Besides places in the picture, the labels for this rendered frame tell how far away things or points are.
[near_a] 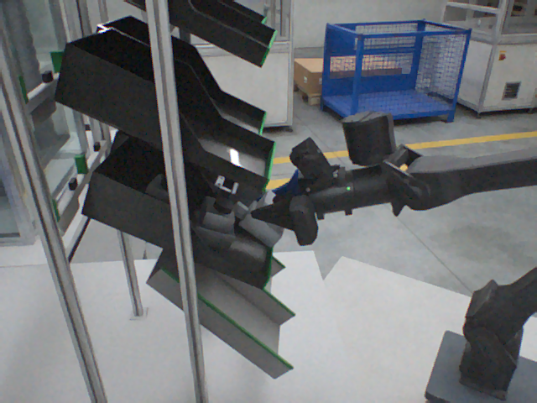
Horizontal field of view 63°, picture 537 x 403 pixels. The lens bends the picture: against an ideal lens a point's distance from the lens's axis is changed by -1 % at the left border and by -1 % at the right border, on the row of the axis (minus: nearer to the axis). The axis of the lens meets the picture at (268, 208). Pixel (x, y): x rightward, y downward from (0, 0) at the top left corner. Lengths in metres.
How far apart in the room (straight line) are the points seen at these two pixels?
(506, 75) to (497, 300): 5.14
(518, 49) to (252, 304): 5.14
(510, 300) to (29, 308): 1.05
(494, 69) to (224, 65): 2.96
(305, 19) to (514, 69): 4.67
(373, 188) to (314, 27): 8.80
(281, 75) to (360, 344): 3.72
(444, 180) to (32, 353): 0.92
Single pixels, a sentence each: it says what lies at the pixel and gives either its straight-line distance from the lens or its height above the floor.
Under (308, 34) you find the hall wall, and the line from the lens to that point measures 9.36.
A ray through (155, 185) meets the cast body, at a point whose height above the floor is 1.33.
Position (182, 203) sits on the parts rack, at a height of 1.34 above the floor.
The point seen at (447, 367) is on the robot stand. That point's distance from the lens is 0.78.
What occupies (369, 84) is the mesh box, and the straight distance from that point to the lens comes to 4.69.
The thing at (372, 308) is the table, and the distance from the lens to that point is 1.15.
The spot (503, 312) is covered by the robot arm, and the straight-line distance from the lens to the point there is 0.67.
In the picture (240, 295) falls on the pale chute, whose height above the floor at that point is 1.07.
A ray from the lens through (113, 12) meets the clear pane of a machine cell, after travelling 4.27.
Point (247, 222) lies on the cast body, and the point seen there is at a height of 1.26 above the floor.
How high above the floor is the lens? 1.62
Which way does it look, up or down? 30 degrees down
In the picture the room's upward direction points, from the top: straight up
